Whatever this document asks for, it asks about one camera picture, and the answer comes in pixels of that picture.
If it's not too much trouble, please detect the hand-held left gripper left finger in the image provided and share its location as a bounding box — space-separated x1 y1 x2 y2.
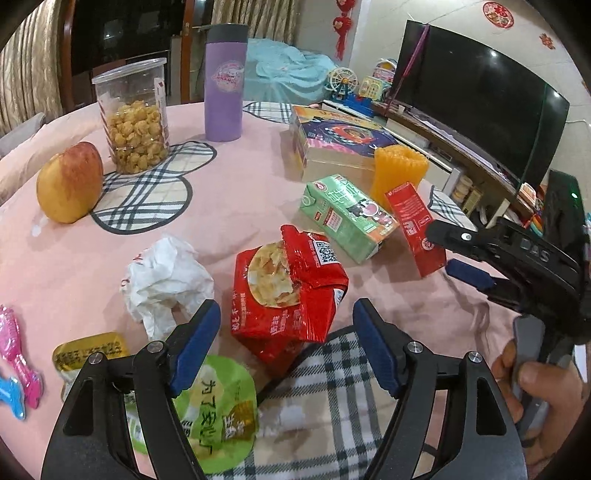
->
41 299 222 480

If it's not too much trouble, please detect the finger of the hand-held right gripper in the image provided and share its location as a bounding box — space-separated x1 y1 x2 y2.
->
426 220 509 259
444 258 525 303

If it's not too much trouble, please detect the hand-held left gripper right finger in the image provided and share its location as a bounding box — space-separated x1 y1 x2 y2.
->
352 298 527 480

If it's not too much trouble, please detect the red carton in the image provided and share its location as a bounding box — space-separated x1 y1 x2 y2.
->
384 181 448 278

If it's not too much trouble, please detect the white paper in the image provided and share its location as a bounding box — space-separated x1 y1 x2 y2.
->
121 235 216 342

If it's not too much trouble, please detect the red snack bag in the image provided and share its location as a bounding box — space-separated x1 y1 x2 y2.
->
233 224 350 376

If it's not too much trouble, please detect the yellow foil packet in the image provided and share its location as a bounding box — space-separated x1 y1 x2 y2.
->
52 331 130 384

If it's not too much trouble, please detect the green drink carton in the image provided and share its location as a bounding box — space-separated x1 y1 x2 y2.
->
300 174 400 265

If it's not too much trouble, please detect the person's right hand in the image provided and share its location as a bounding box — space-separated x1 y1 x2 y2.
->
491 339 589 446

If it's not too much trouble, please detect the brown marble television shelf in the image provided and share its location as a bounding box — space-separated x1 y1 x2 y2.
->
369 99 546 204

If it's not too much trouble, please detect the black flat television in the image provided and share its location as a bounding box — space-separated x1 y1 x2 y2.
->
390 19 571 195

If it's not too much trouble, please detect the colourful game box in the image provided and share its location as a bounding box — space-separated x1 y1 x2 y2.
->
288 104 398 182

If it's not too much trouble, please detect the pink tablecloth with plaid patches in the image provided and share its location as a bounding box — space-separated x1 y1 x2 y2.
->
0 99 527 480

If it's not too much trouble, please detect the colourful toy house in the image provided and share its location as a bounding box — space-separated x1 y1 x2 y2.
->
359 60 398 100

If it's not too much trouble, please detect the pink fish toy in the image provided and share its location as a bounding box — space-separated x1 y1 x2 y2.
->
0 305 44 409

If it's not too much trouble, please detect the ferris wheel toy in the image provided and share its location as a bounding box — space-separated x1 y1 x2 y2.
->
325 68 358 100

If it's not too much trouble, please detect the blue fish toy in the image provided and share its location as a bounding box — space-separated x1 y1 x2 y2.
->
0 376 28 421

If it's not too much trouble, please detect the red yellow apple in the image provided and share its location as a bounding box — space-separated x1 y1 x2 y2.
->
36 141 105 224

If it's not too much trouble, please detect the clear jar of puffed snacks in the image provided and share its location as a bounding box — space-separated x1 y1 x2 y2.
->
91 58 171 175

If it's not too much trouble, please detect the teal blanket over chair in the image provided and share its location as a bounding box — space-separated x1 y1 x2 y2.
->
245 38 345 104

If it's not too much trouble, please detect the purple drink bottle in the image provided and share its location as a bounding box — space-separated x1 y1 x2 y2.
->
204 24 249 142

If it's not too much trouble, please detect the grey pillow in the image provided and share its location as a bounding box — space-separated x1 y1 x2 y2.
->
0 113 47 158

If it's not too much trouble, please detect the beige patterned curtain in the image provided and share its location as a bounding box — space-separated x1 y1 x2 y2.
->
0 0 65 134
210 0 301 44

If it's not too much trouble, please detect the wooden glass sliding door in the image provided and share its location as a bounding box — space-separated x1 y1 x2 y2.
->
60 0 218 104

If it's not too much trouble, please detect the round red wall decal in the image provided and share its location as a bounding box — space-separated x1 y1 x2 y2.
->
482 0 515 20

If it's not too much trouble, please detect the red knot decoration string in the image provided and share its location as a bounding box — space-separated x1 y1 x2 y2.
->
333 0 354 61

